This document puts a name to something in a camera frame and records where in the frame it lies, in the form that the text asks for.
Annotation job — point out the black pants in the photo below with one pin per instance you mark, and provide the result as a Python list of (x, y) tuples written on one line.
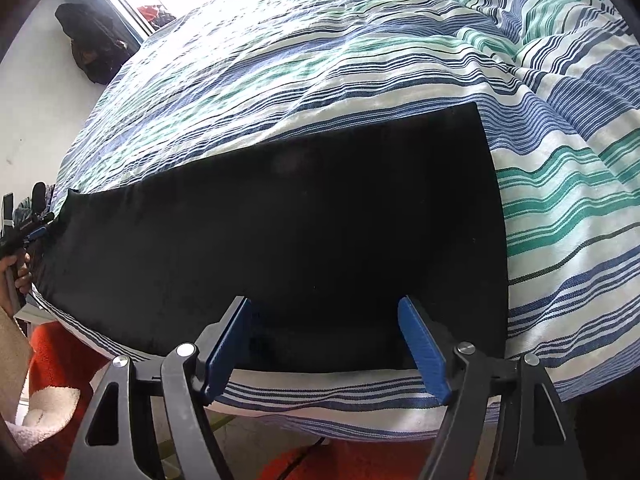
[(280, 240)]

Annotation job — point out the white slipper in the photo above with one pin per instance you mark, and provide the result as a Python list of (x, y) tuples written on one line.
[(47, 405)]

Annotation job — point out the pile of clothes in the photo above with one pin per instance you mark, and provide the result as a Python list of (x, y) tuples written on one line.
[(32, 202)]

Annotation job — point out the person's left forearm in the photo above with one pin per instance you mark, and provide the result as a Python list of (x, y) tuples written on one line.
[(11, 350)]

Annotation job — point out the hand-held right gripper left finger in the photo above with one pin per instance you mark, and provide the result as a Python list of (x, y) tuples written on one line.
[(227, 351)]

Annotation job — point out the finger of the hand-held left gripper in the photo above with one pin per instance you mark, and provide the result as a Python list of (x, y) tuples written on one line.
[(37, 232)]

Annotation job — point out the grey-blue curtain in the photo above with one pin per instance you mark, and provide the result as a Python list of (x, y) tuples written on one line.
[(112, 5)]

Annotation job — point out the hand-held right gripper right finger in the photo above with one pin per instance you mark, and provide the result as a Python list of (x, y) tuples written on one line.
[(425, 351)]

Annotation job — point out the striped blue green bedsheet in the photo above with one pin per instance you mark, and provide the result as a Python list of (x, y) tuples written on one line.
[(350, 60)]

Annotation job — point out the orange fleece garment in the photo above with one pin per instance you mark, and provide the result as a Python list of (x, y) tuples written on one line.
[(55, 360)]

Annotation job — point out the hanging dark clothes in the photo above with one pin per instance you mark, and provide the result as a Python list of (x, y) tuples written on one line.
[(90, 45)]

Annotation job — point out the person's left hand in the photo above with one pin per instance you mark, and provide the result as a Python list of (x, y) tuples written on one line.
[(21, 277)]

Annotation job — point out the red balcony clutter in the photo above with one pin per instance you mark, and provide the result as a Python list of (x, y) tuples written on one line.
[(152, 14)]

